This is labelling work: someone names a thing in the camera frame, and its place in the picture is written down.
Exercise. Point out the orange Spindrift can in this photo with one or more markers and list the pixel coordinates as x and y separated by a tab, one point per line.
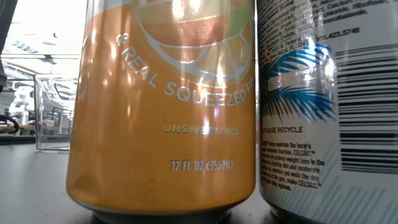
155	124

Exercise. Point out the white Celsius drink can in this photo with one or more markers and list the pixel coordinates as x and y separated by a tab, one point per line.
326	124

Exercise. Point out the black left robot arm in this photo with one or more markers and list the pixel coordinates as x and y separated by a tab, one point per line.
6	18

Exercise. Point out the clear plastic bin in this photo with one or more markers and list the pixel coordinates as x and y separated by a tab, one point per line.
53	124

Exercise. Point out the long wooden workbench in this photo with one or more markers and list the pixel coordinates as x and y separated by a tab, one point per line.
26	127

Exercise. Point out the white robot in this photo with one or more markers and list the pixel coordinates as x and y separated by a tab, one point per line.
20	102

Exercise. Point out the black table frame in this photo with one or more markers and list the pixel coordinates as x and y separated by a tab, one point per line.
18	140

